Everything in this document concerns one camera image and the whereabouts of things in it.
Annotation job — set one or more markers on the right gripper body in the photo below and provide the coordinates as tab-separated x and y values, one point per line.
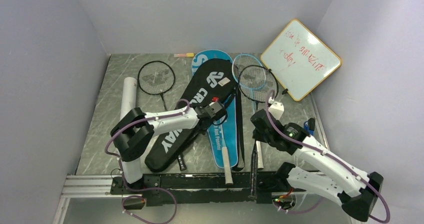
261	136

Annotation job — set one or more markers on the black racket cover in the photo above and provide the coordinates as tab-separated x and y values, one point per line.
204	103

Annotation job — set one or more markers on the black badminton racket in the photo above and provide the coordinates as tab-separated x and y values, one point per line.
254	155
156	78

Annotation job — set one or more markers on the blue white badminton racket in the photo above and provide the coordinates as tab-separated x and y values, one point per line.
251	78

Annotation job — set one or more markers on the white shuttlecock tube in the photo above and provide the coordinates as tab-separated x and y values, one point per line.
129	93

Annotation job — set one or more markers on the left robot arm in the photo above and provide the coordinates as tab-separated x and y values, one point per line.
132	135

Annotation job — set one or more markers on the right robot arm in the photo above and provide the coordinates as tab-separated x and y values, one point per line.
353	189

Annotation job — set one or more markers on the blue racket cover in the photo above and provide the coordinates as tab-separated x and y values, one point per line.
226	131

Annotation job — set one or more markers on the blue black stapler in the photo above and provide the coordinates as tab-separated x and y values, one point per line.
310	125

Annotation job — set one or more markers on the white dry erase board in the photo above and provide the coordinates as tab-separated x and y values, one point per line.
299	60

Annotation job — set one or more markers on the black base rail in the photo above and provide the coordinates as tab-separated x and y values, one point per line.
201	188

